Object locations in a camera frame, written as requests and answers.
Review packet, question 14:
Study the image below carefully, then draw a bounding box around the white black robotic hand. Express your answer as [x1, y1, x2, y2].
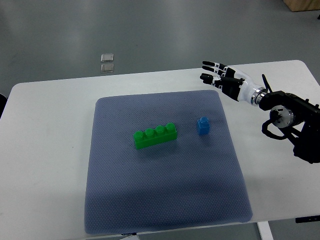
[200, 61, 268, 106]

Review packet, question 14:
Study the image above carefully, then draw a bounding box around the blue toy block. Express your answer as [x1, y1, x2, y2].
[196, 116, 210, 136]

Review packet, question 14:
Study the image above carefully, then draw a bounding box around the green four-stud toy block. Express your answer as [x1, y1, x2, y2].
[133, 122, 178, 150]

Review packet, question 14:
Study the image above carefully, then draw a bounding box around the wooden box corner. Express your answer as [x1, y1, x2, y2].
[283, 0, 320, 12]

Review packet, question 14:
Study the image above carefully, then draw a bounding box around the blue-grey textured mat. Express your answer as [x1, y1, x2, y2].
[84, 90, 253, 235]

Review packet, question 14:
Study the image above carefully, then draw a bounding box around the lower metal floor plate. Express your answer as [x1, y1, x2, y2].
[100, 63, 114, 73]

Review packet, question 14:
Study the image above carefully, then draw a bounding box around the white table leg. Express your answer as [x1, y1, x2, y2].
[257, 221, 274, 240]

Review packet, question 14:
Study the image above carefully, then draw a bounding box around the black table control panel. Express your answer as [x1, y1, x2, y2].
[295, 215, 320, 224]

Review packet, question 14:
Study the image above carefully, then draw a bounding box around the black object at left edge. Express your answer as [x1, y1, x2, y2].
[0, 94, 8, 117]

